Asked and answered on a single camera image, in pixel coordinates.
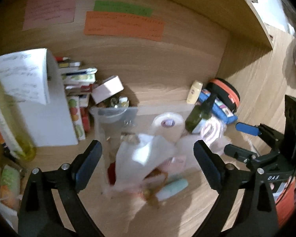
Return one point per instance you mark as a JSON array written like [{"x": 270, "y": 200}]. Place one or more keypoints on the white tape roll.
[{"x": 168, "y": 125}]

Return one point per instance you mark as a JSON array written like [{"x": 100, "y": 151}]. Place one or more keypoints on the pink sticky note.
[{"x": 42, "y": 13}]

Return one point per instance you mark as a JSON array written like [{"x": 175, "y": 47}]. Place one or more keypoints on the dark green spray bottle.
[{"x": 200, "y": 114}]

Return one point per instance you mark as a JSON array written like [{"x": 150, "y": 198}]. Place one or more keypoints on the black orange zipper case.
[{"x": 226, "y": 92}]

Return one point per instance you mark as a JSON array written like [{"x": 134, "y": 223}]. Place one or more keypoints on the green sticky note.
[{"x": 122, "y": 7}]

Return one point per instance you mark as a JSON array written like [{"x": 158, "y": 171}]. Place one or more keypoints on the clear plastic storage bin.
[{"x": 137, "y": 120}]

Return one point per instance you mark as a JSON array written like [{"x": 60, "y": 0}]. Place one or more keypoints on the beaded charm with bell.
[{"x": 149, "y": 193}]

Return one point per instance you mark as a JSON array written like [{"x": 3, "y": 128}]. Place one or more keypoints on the blue pencil pouch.
[{"x": 220, "y": 110}]

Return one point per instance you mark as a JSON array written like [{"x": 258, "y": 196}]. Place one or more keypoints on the fruit pattern carton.
[{"x": 75, "y": 112}]

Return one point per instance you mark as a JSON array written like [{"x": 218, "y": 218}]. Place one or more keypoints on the orange sticky note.
[{"x": 123, "y": 24}]

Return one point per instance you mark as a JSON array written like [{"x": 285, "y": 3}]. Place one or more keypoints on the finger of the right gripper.
[
  {"x": 239, "y": 153},
  {"x": 247, "y": 129}
]

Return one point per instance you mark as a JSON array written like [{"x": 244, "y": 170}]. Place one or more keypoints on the yellow spray bottle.
[{"x": 16, "y": 139}]

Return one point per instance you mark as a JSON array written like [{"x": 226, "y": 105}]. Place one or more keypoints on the pink round compact case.
[{"x": 185, "y": 152}]

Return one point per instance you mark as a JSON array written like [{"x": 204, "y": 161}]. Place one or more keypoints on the mint green tube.
[{"x": 171, "y": 189}]

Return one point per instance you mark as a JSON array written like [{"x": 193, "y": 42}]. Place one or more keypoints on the small pink white box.
[{"x": 106, "y": 89}]

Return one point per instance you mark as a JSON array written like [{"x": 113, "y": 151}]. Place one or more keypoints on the white plastic bag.
[{"x": 137, "y": 156}]

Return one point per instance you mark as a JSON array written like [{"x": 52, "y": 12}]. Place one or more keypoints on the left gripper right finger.
[{"x": 257, "y": 215}]

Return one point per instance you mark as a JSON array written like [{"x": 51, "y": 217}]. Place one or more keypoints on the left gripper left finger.
[{"x": 38, "y": 214}]

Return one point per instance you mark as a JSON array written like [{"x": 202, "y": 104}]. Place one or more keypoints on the small cream lotion bottle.
[{"x": 194, "y": 92}]

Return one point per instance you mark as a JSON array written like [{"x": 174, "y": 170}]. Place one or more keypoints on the clear glass bowl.
[{"x": 108, "y": 115}]

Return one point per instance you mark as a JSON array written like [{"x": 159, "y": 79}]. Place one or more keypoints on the stack of books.
[{"x": 78, "y": 81}]

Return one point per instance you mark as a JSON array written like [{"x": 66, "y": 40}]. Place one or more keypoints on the green orange tube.
[{"x": 10, "y": 187}]

